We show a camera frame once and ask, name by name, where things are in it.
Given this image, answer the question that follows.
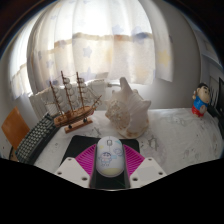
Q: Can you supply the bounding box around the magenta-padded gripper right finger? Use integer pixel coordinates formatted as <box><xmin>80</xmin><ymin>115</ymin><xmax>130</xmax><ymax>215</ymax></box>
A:
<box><xmin>121</xmin><ymin>143</ymin><xmax>167</xmax><ymax>189</ymax></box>

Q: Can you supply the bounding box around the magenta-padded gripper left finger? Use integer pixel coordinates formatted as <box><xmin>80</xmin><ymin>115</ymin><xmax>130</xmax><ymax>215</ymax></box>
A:
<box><xmin>54</xmin><ymin>143</ymin><xmax>100</xmax><ymax>189</ymax></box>

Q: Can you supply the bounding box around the white cartoon-print computer mouse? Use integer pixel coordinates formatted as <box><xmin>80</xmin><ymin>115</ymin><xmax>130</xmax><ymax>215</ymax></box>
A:
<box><xmin>95</xmin><ymin>135</ymin><xmax>126</xmax><ymax>178</ymax></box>

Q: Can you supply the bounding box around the black mouse pad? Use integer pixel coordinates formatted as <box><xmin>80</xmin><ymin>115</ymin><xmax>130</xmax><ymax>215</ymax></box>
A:
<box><xmin>59</xmin><ymin>134</ymin><xmax>141</xmax><ymax>190</ymax></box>

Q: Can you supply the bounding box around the white printed tablecloth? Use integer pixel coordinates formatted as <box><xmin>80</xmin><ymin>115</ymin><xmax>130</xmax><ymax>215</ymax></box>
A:
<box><xmin>33</xmin><ymin>107</ymin><xmax>224</xmax><ymax>176</ymax></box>

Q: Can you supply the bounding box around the black keyboard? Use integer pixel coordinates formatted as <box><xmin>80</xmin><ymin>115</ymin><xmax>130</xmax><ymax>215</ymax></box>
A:
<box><xmin>14</xmin><ymin>112</ymin><xmax>62</xmax><ymax>166</ymax></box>

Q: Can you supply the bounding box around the wooden model sailing ship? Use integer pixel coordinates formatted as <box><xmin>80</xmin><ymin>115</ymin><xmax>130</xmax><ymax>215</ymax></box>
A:
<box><xmin>44</xmin><ymin>70</ymin><xmax>103</xmax><ymax>135</ymax></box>

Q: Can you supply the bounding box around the large white conch shell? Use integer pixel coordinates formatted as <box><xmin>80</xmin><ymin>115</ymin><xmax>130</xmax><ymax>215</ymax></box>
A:
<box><xmin>104</xmin><ymin>76</ymin><xmax>152</xmax><ymax>140</ymax></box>

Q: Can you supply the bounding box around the orange wooden chair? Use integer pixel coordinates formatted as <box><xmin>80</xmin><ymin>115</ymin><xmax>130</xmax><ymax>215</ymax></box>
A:
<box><xmin>0</xmin><ymin>106</ymin><xmax>31</xmax><ymax>151</ymax></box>

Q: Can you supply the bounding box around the cartoon boy figurine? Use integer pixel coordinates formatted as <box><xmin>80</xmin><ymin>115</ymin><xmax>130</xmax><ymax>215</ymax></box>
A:
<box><xmin>191</xmin><ymin>82</ymin><xmax>212</xmax><ymax>118</ymax></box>

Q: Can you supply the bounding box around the white sheer curtain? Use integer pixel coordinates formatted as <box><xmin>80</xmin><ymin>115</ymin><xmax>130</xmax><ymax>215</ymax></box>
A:
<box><xmin>9</xmin><ymin>0</ymin><xmax>175</xmax><ymax>101</ymax></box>

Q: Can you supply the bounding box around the white shelf unit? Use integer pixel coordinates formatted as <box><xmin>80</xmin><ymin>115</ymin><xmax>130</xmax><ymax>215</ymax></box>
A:
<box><xmin>191</xmin><ymin>23</ymin><xmax>224</xmax><ymax>88</ymax></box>

